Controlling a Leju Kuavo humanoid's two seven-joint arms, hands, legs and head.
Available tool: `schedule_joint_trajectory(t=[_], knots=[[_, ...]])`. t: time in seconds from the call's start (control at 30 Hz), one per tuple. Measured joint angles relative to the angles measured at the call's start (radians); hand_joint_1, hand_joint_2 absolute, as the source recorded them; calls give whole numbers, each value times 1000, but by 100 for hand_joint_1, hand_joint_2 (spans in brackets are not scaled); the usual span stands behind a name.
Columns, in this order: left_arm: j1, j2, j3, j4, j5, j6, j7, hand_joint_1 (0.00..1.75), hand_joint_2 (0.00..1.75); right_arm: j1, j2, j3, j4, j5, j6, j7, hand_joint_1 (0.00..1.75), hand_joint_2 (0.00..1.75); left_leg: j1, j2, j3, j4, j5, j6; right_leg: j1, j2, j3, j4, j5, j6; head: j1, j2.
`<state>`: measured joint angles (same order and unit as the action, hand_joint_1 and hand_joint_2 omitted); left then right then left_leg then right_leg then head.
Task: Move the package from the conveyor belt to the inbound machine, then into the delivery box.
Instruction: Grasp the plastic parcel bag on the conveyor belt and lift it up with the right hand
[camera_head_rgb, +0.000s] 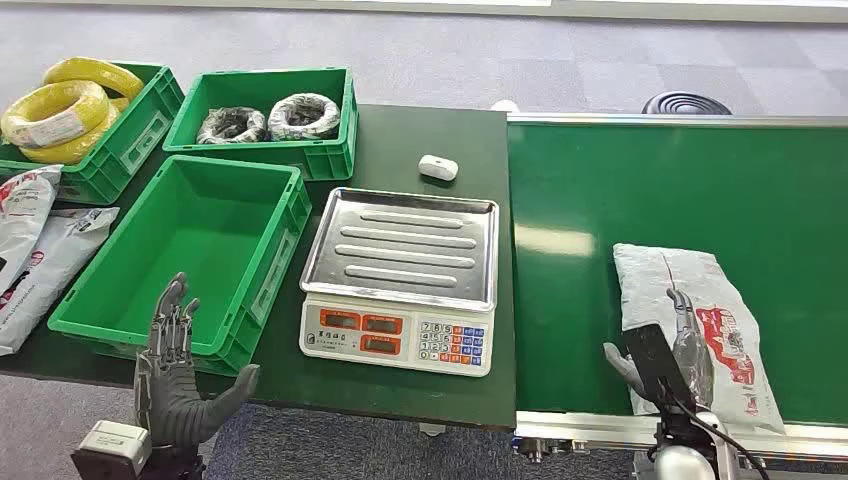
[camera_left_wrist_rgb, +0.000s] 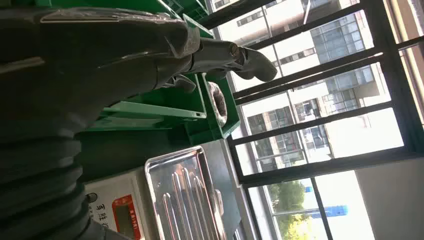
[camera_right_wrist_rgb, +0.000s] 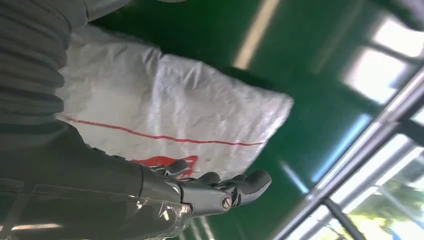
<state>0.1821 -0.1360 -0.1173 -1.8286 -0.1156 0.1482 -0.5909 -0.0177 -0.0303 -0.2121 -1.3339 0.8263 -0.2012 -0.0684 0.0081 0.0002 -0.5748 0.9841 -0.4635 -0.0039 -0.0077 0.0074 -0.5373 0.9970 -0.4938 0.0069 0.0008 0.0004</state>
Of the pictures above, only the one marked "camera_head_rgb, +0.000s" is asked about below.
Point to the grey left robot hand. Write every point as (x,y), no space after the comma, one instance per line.
(169,397)

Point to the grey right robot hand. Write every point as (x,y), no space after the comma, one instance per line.
(696,371)

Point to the grey package with red print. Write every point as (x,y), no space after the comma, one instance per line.
(735,331)

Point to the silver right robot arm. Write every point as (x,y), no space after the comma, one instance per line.
(682,460)

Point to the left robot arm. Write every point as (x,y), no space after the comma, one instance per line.
(175,467)

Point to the grey plastic mail package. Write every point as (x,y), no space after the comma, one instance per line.
(23,212)
(46,265)

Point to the green conveyor belt machine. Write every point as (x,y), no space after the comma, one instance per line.
(662,185)

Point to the black flat right wrist module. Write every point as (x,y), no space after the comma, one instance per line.
(656,361)

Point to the large empty green crate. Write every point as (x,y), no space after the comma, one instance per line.
(192,232)

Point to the green crate with yellow coils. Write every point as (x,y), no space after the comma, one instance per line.
(126,152)

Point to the white electronic weighing scale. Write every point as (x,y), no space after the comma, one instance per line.
(397,265)

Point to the white table leg cap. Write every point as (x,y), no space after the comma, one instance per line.
(432,429)
(505,106)

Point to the black round ribbed object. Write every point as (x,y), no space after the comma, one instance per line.
(686,104)

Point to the green crate with black coils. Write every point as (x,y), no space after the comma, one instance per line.
(318,162)

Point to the small white rounded device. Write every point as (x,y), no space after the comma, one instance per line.
(438,167)

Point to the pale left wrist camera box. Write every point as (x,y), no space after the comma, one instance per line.
(109,447)

